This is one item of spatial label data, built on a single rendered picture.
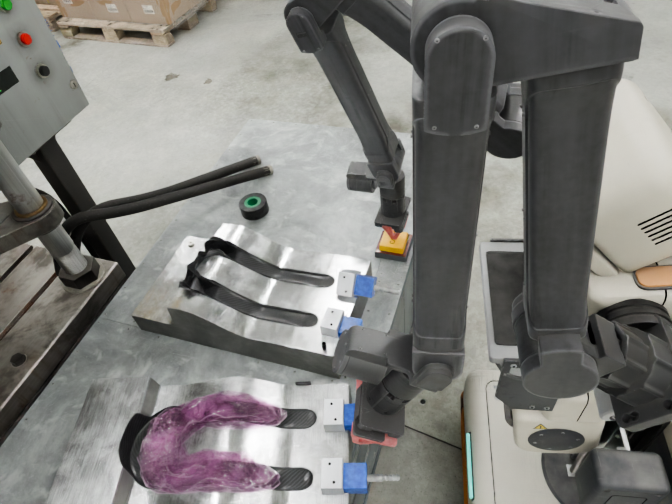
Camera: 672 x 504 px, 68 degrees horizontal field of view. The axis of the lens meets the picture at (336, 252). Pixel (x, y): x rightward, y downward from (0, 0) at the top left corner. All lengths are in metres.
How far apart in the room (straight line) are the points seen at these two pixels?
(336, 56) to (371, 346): 0.47
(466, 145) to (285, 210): 1.09
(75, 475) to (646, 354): 0.88
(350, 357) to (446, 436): 1.29
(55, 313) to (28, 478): 0.43
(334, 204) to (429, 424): 0.89
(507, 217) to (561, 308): 2.04
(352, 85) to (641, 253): 0.51
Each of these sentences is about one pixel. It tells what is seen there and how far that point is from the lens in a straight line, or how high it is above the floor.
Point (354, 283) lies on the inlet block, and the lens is 1.06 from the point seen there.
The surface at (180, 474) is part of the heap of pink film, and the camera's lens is 0.97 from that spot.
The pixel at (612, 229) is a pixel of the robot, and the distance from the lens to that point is 0.65.
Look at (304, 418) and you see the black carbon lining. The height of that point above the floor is 0.85.
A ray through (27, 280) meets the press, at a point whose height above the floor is 0.79.
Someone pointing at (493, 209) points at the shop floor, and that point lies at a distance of 2.59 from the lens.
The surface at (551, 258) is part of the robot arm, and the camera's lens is 0.47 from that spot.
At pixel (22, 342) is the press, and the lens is 1.46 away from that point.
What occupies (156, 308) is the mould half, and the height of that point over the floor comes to 0.86.
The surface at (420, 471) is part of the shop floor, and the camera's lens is 1.84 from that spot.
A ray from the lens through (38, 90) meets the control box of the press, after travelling 1.50.
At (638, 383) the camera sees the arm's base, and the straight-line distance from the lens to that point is 0.65.
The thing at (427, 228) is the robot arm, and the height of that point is 1.43.
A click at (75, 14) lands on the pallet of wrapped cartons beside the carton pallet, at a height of 0.19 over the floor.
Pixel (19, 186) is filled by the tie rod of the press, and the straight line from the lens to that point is 1.30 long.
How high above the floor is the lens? 1.74
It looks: 47 degrees down
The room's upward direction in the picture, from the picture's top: 9 degrees counter-clockwise
